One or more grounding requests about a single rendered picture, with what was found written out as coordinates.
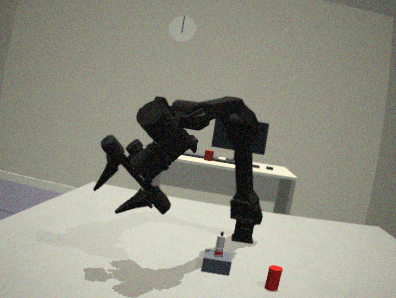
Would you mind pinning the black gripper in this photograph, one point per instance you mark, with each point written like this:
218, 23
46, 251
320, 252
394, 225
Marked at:
148, 163

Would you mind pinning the grey marker with red band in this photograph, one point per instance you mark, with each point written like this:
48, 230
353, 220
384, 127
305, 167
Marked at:
219, 245

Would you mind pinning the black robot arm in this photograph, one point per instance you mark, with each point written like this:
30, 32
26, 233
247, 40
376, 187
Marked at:
165, 125

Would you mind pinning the red cylinder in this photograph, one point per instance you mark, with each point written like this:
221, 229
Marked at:
273, 278

